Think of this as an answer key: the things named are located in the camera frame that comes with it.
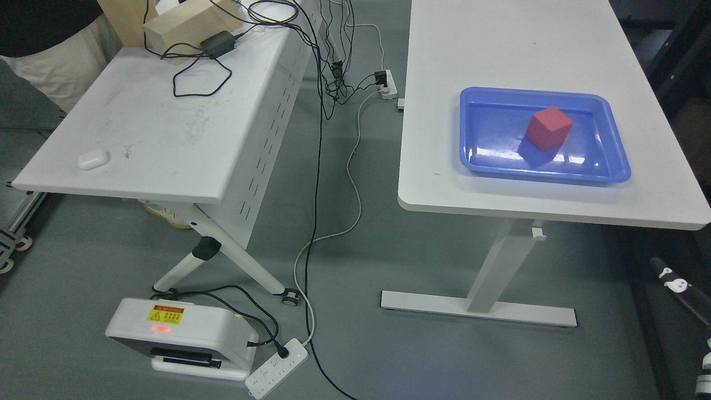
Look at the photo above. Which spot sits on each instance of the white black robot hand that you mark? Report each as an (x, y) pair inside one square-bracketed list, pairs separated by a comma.
[(691, 297)]

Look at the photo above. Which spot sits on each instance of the pink foam block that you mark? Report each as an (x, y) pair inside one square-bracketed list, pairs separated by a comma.
[(548, 128)]

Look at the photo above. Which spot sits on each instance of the white robot forearm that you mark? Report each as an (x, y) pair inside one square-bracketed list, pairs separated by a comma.
[(702, 387)]

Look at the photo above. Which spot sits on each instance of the blue plastic tray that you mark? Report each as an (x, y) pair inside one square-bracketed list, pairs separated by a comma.
[(492, 142)]

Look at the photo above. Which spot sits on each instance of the white standing desk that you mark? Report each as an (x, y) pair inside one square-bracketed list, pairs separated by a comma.
[(557, 46)]

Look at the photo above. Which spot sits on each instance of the white power strip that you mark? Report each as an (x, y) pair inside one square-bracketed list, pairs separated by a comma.
[(386, 87), (276, 369)]

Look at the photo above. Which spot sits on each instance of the white charging station device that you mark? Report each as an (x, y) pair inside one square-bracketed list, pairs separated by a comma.
[(184, 338)]

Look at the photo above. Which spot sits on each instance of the white folding table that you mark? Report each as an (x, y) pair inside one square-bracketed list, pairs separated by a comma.
[(208, 156)]

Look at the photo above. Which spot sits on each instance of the person's beige shoe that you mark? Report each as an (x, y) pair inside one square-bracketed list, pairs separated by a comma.
[(166, 215)]

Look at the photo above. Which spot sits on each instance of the black power adapter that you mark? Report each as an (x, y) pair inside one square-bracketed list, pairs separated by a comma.
[(218, 44)]

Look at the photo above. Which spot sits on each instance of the cardboard box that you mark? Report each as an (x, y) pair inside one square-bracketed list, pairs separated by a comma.
[(188, 24)]

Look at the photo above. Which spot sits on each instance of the white earbuds case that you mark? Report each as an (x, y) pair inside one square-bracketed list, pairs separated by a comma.
[(93, 159)]

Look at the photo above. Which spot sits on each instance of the aluminium frame rack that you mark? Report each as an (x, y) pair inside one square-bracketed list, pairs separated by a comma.
[(13, 232)]

